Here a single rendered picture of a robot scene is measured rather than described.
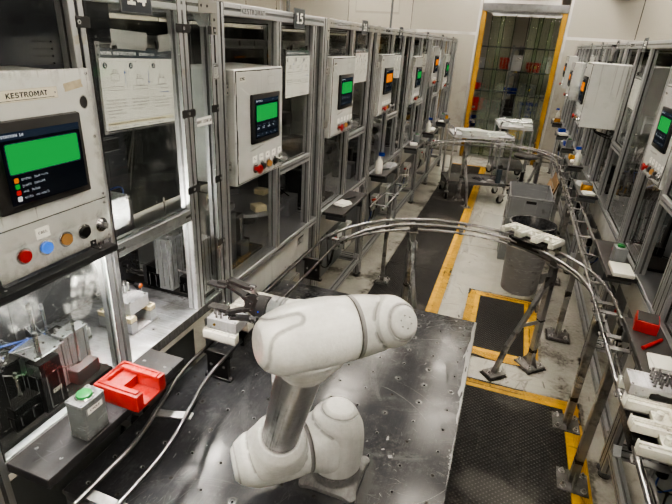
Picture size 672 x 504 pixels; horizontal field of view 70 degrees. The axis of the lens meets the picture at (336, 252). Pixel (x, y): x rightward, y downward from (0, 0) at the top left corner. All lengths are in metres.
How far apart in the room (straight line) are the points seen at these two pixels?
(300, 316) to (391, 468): 0.91
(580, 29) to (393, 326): 8.79
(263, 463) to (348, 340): 0.57
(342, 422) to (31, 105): 1.11
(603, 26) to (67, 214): 8.90
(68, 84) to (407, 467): 1.46
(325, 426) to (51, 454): 0.72
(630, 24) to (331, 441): 8.81
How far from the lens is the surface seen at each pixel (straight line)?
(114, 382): 1.64
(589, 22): 9.53
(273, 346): 0.89
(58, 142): 1.35
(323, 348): 0.90
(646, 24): 9.64
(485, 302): 4.18
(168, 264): 2.10
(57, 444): 1.56
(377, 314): 0.94
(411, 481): 1.69
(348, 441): 1.47
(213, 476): 1.68
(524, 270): 4.32
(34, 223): 1.36
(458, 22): 9.56
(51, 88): 1.37
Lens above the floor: 1.93
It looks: 24 degrees down
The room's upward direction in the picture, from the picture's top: 3 degrees clockwise
